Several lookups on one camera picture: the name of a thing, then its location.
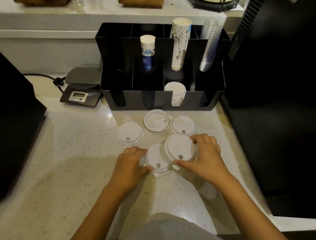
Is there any stack of clear plastic cups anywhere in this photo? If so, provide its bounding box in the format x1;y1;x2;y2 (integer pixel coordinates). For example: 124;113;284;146
199;18;225;72

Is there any person's left hand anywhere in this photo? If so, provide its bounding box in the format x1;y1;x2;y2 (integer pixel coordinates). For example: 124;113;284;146
112;146;155;194

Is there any person's left forearm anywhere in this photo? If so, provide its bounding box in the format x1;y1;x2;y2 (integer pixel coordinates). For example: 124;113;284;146
71;183;124;240

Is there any black framed tray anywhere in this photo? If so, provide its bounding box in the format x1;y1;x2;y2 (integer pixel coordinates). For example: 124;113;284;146
189;0;245;13

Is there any grey digital kitchen scale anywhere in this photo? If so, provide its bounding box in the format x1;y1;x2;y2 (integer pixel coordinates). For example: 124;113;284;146
60;64;104;108

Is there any upturned white plastic cup lid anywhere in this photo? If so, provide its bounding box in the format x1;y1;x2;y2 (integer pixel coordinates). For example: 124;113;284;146
143;109;173;132

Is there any clear glassware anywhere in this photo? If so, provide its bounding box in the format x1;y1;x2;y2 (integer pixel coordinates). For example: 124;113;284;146
71;0;100;12

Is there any person's grey clothing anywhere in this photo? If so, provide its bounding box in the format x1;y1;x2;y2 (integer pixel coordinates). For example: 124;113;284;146
118;212;223;240

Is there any black cup organizer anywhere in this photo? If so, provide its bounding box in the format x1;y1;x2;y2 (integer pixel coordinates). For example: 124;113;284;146
95;23;232;111

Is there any person's right hand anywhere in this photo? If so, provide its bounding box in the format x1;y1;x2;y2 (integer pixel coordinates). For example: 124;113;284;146
173;134;233;186

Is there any large black appliance with vents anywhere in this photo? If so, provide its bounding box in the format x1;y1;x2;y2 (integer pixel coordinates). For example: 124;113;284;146
220;0;316;218

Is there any person's right forearm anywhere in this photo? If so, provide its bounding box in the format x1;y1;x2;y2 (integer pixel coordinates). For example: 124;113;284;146
214;173;289;240

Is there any stack of line-drawing paper cups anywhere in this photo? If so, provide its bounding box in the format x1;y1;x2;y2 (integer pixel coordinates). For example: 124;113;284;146
171;18;192;72

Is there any black power cable with plug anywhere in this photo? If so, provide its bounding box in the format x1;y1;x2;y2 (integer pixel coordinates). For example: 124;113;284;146
23;73;66;94

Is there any stack of blue-print paper cups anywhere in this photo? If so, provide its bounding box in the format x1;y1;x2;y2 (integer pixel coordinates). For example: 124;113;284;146
140;35;156;72

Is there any brown wooden item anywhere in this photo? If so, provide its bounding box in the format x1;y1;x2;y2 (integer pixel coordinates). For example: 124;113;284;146
13;0;70;7
118;0;164;9

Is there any stack of white lids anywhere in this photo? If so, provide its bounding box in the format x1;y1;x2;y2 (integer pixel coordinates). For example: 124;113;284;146
164;82;187;107

